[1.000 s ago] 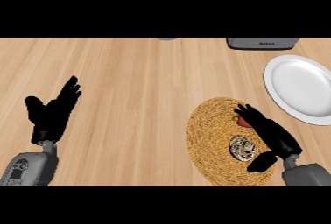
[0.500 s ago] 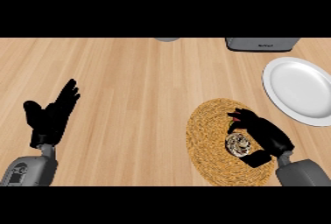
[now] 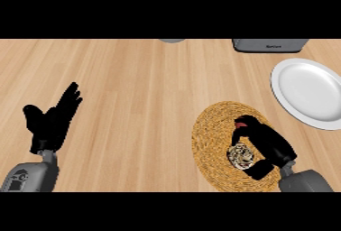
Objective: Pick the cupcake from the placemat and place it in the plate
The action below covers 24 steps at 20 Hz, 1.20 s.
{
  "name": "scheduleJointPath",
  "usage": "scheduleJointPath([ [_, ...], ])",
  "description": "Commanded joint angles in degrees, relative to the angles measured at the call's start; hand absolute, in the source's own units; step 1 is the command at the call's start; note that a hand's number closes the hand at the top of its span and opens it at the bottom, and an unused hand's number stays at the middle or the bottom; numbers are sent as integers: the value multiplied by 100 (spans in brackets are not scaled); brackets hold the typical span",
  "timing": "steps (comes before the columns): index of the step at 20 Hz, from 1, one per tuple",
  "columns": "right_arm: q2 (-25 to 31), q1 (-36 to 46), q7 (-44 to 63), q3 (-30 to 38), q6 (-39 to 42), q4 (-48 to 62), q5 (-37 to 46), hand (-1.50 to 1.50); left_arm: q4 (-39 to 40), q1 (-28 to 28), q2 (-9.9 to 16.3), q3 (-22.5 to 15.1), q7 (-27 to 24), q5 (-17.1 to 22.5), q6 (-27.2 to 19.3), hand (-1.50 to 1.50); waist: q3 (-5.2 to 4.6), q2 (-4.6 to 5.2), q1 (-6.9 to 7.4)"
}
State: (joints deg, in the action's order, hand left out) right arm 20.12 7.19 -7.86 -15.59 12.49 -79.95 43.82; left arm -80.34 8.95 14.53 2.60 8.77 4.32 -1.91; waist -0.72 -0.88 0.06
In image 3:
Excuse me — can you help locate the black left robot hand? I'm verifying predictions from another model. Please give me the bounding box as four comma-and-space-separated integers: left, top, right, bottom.
21, 81, 84, 155

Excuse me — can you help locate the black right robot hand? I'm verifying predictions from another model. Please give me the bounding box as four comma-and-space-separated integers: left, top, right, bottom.
230, 115, 298, 181

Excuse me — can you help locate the round woven straw placemat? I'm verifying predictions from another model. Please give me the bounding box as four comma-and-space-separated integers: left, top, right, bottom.
191, 100, 285, 193

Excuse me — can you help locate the white round plate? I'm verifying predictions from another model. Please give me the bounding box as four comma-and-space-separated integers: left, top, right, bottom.
269, 58, 341, 131

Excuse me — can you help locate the grey appliance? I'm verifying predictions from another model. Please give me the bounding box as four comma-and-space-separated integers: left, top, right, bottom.
230, 39, 310, 54

